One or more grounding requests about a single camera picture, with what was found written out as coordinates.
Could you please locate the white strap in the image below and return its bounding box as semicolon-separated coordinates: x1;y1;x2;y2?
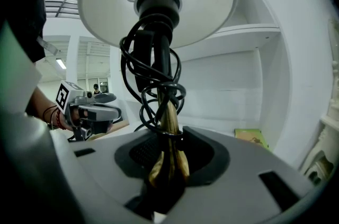
37;36;59;56

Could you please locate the black cord bracelet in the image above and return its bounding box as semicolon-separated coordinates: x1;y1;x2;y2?
43;105;59;123

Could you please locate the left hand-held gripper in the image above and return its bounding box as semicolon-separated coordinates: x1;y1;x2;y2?
55;80;122;142

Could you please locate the person's black clothing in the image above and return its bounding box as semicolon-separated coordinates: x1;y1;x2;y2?
0;0;48;64

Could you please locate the white desk with drawers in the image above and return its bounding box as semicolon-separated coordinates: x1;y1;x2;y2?
111;0;334;173

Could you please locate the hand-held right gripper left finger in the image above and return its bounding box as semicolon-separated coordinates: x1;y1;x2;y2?
69;129;162;224

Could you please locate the grey slatted vent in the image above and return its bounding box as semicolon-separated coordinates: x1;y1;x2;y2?
43;0;80;20

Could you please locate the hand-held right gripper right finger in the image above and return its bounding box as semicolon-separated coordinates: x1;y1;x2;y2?
161;126;318;224

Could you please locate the person's left hand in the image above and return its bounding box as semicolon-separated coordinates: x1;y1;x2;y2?
60;107;88;131

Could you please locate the green book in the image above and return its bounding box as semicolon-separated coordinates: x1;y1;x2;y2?
234;128;270;149

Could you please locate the red bracelet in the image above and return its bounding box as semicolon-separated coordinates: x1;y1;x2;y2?
54;109;67;130

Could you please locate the white table lamp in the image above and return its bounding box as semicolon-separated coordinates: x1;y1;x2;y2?
77;0;239;214

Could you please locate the person's left forearm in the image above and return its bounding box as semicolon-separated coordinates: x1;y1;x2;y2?
26;86;67;130

